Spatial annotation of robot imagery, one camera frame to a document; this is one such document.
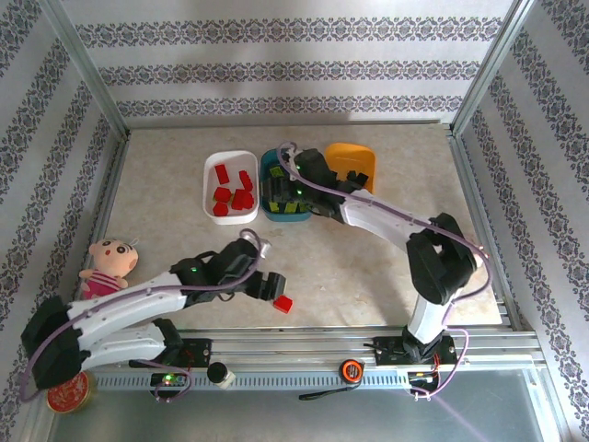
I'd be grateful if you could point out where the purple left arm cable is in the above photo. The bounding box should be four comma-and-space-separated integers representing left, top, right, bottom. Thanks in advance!
18, 228, 263, 405

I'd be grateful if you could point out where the black knob white base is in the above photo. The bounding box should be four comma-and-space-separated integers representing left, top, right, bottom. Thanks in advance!
206, 362, 237, 390

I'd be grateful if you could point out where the aluminium frame post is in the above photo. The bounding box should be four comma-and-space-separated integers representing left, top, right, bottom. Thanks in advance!
448, 0, 542, 137
39, 0, 131, 139

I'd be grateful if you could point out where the aluminium frame side rail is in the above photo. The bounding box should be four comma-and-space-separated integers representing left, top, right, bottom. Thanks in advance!
445, 128, 524, 333
62, 131, 133, 336

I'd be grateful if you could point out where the orange plastic container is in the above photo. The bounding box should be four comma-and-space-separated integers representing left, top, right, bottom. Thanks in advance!
324, 143, 377, 194

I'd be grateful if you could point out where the black circuit board with LEDs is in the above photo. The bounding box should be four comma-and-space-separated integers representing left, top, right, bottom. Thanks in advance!
150, 371, 191, 389

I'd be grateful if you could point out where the aluminium frame cross rail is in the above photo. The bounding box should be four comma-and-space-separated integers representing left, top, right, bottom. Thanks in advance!
126, 118, 455, 131

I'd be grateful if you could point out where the white plastic container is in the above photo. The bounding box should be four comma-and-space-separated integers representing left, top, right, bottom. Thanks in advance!
202, 149, 259, 226

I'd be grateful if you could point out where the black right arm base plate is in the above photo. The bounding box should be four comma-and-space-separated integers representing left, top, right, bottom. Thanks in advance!
373, 334, 457, 367

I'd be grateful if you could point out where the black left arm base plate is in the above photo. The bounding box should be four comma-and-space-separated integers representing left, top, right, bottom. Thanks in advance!
128, 337, 214, 369

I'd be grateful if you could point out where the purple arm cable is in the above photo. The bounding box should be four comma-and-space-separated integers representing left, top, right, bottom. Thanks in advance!
278, 141, 491, 401
18, 228, 263, 405

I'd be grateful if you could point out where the aluminium mounting rail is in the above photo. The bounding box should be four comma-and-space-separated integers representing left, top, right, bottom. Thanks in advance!
43, 327, 549, 370

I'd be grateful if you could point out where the grey slotted cable duct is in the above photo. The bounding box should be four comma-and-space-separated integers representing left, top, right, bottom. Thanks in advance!
94, 369, 415, 391

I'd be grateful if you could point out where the black circuit board with wires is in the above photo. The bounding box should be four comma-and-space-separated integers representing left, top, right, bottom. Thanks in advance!
408, 369, 441, 387

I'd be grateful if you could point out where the red round tin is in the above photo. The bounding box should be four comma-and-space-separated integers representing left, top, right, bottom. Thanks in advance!
45, 371, 98, 415

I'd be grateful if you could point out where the black orange tape measure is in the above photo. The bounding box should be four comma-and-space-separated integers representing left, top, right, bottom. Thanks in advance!
298, 359, 365, 401

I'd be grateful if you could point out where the plush doll pink dress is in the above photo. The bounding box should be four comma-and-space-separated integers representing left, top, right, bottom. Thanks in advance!
77, 235, 140, 300

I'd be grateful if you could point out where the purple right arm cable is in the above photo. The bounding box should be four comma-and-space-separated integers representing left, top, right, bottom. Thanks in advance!
278, 141, 491, 401

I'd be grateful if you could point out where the teal plastic container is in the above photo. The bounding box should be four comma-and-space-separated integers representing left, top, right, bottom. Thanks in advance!
259, 147, 318, 223

